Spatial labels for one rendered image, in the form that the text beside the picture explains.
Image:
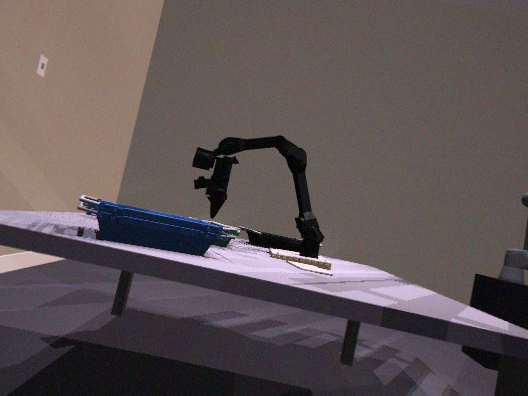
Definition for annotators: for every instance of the green plastic tray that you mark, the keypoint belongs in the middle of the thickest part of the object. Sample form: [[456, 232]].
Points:
[[224, 243]]

